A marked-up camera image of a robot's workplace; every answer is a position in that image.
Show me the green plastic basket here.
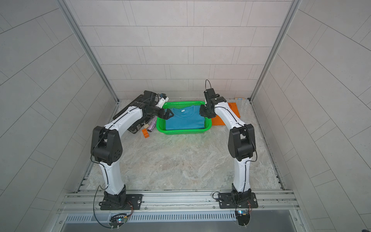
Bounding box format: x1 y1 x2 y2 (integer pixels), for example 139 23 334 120
157 101 212 135

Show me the orange t-shirt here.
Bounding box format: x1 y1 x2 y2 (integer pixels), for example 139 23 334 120
211 102 241 126

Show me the blue t-shirt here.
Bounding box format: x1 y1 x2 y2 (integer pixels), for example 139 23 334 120
165 105 205 131

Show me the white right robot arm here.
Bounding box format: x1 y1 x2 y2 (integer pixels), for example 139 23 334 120
200 93 257 204

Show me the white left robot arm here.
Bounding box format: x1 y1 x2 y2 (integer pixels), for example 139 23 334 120
91 94 173 210

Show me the orange curved wooden block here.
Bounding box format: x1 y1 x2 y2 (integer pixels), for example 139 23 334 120
142 129 150 138

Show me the black ribbed hard case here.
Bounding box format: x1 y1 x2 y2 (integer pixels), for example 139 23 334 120
113 91 158 134

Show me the right circuit board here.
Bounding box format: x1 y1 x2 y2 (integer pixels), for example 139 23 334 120
235 210 251 226

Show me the circuit board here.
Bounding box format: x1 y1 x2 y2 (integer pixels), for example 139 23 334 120
235 210 251 226
109 213 128 230

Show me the left circuit board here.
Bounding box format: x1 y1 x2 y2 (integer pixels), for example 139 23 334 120
109 213 128 230

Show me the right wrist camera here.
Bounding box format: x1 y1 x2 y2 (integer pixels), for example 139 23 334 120
204 88 220 102

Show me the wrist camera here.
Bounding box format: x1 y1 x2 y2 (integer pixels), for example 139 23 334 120
204 88 220 102
144 90 169 108

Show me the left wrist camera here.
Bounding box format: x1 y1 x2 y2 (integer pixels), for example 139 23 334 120
144 90 169 108

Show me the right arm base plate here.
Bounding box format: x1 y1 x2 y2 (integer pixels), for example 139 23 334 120
214 192 259 209

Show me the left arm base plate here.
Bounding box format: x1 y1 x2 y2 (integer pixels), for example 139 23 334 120
99 193 143 210

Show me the aluminium rail frame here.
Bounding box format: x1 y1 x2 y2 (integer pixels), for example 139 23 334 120
57 189 300 224

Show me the right aluminium corner post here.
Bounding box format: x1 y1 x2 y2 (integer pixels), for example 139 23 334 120
249 0 301 102

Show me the aluminium corner post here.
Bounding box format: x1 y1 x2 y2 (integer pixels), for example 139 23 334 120
56 0 120 104
249 0 301 102

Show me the left aluminium corner post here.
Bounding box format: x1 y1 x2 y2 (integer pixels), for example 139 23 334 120
56 0 120 104

